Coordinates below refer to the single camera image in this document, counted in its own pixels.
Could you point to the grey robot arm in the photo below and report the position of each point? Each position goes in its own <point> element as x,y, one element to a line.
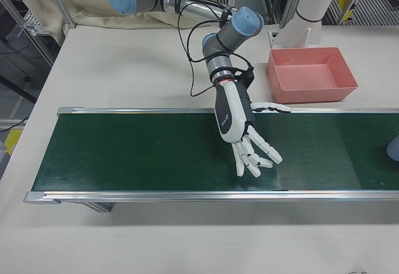
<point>199,9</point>

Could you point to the yellow floor sign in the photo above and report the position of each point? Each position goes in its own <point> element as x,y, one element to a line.
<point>344,3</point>

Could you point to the aluminium frame post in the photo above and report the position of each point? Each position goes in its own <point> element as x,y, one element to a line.
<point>60,3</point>

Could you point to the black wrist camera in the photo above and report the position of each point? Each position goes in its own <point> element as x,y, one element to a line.
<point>247,76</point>

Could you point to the pink plastic box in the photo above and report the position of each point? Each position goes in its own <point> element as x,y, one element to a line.
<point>308,78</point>

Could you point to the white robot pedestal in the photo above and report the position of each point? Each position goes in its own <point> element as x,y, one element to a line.
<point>311,9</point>

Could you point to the beige fabric curtain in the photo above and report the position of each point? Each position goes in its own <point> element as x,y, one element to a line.
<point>87,6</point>

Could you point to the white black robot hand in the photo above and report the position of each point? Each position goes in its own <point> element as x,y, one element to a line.
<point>229,112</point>

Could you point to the green conveyor belt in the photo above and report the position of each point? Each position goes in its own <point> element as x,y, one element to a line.
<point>156,152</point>

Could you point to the blue plastic cup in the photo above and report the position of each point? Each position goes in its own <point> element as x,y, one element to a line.
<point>394,149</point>

